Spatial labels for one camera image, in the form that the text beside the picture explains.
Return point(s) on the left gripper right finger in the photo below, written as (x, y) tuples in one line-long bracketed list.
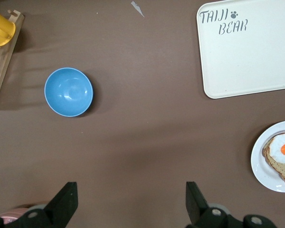
[(197, 206)]

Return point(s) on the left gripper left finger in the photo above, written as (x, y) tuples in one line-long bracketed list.
[(64, 204)]

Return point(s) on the white round plate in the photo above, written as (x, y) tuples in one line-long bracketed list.
[(257, 161)]

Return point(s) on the cream bear print tray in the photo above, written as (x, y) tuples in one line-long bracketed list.
[(242, 59)]

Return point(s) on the wooden mug rack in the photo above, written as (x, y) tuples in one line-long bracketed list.
[(4, 64)]

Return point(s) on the yellow mug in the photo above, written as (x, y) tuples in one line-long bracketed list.
[(0, 28)]

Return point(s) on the pink bowl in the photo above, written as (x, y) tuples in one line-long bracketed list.
[(12, 213)]

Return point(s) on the blue bowl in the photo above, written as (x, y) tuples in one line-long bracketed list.
[(69, 92)]

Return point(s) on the grey tape scrap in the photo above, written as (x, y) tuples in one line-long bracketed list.
[(137, 8)]

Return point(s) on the fried egg toy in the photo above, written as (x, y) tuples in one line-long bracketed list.
[(279, 145)]

